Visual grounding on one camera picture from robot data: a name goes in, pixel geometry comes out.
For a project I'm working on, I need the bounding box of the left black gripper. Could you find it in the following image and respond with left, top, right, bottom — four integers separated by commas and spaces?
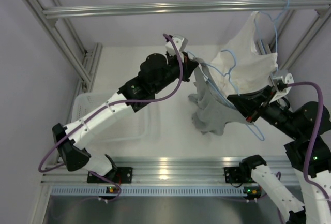
152, 51, 198, 94

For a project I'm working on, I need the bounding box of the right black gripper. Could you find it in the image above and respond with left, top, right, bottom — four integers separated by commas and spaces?
227, 85, 303, 140

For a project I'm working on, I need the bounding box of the grey tank top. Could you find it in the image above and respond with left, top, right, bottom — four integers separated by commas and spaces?
188, 57, 248, 136

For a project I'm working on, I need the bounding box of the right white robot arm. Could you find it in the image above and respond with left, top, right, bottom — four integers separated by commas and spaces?
224, 82, 330, 223

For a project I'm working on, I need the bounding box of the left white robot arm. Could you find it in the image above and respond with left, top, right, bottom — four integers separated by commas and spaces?
52, 52, 199, 183

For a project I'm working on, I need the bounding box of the white tank top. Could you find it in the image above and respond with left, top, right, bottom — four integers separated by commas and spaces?
207, 11, 278, 96

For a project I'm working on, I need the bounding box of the white plastic basket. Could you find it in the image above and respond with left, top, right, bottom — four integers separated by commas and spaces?
71, 91, 160, 144

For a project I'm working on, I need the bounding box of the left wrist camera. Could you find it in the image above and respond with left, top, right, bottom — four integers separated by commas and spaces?
165, 34, 188, 56

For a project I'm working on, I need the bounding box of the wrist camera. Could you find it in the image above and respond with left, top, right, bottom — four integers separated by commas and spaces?
165, 34, 188, 56
271, 69, 294, 102

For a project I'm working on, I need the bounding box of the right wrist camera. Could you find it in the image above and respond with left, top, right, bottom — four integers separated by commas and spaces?
271, 69, 294, 102

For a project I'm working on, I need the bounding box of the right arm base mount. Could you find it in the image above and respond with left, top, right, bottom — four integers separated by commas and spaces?
223, 167, 244, 184

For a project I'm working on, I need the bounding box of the left aluminium frame post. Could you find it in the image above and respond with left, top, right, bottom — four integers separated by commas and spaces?
5, 0, 103, 85

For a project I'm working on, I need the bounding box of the aluminium frame post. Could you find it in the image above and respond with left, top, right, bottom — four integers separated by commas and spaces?
5, 0, 103, 85
266, 0, 331, 80

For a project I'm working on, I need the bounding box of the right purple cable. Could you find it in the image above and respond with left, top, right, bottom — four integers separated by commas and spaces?
284, 81, 331, 209

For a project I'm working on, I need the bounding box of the purple cable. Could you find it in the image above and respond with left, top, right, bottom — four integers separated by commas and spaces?
284, 81, 331, 209
38, 34, 186, 173

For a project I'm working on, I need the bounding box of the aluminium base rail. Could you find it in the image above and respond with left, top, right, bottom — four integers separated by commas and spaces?
41, 156, 298, 186

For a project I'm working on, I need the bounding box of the right aluminium frame post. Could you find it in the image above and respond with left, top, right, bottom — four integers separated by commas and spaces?
266, 0, 331, 80

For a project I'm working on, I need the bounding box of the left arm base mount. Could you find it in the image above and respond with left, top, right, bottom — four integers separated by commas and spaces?
87, 167, 133, 184

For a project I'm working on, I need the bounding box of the aluminium hanging rail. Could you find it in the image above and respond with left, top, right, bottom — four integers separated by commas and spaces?
42, 0, 330, 19

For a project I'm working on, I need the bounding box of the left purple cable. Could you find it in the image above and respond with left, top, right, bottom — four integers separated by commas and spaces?
38, 34, 186, 173

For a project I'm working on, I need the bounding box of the perforated cable duct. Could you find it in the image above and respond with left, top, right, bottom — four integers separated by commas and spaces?
50, 186, 247, 197

